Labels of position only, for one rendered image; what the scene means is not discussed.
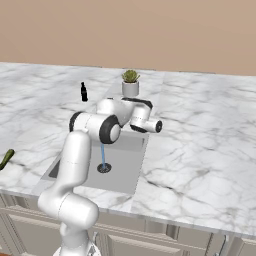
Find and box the grey sink basin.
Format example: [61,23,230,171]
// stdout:
[41,129,151,196]

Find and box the green plant in white pot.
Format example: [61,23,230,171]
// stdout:
[121,68,141,98]

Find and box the green squash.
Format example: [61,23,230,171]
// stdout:
[0,148,16,172]

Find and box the blue water stream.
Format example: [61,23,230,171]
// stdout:
[100,143,107,170]

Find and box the black bottle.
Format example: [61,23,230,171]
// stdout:
[79,81,89,103]

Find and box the beige cupboard door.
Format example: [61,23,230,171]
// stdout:
[0,203,65,256]
[98,223,214,256]
[233,235,256,256]

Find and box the silver cupboard handle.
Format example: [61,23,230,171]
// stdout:
[93,231,102,250]
[219,234,232,256]

